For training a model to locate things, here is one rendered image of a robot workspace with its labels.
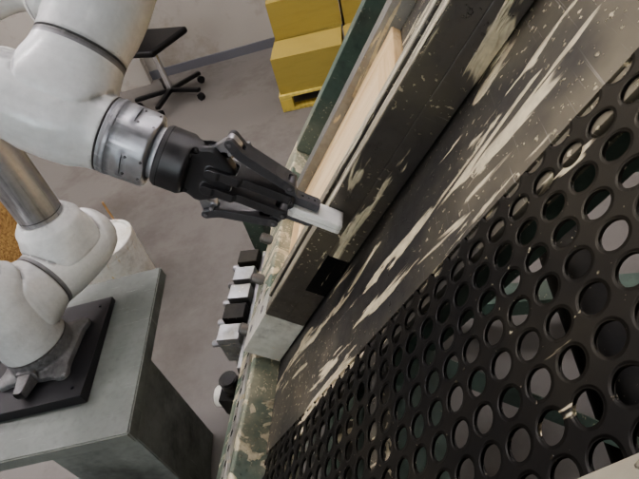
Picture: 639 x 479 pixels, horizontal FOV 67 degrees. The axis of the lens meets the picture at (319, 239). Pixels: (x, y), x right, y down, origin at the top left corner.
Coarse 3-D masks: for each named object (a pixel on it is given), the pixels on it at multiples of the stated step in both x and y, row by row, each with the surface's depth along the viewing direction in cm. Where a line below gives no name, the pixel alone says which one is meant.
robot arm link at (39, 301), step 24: (0, 264) 105; (24, 264) 109; (0, 288) 101; (24, 288) 105; (48, 288) 109; (0, 312) 101; (24, 312) 105; (48, 312) 110; (0, 336) 103; (24, 336) 106; (48, 336) 111; (0, 360) 109; (24, 360) 109
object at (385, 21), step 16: (400, 0) 84; (416, 0) 84; (384, 16) 86; (400, 16) 86; (384, 32) 88; (368, 48) 91; (368, 64) 93; (352, 80) 95; (352, 96) 98; (336, 112) 100; (336, 128) 103; (320, 144) 106; (320, 160) 109; (304, 176) 113; (304, 192) 116
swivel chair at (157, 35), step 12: (156, 36) 380; (168, 36) 373; (180, 36) 380; (144, 48) 364; (156, 48) 361; (156, 60) 389; (168, 84) 404; (180, 84) 411; (144, 96) 407; (156, 96) 409; (168, 96) 401; (204, 96) 399; (156, 108) 387
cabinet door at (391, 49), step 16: (400, 32) 87; (384, 48) 87; (400, 48) 81; (384, 64) 83; (368, 80) 91; (384, 80) 79; (368, 96) 87; (352, 112) 95; (352, 128) 91; (336, 144) 99; (336, 160) 95; (320, 176) 104; (320, 192) 99
